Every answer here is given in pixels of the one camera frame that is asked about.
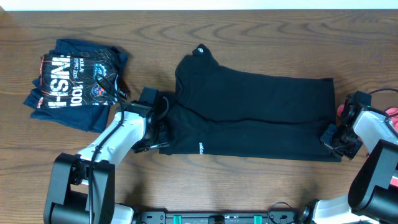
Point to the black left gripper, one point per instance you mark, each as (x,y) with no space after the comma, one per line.
(163,139)

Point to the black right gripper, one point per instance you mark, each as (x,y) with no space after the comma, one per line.
(348,154)

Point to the black t-shirt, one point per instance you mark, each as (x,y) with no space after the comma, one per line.
(216,110)

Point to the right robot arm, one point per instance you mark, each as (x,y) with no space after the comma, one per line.
(372,198)

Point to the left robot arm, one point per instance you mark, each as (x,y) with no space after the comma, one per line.
(82,186)

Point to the red printed t-shirt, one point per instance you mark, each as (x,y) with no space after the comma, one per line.
(391,112)

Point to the folded navy printed t-shirt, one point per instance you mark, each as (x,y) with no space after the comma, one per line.
(77,85)

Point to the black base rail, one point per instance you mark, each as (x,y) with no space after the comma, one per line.
(287,215)

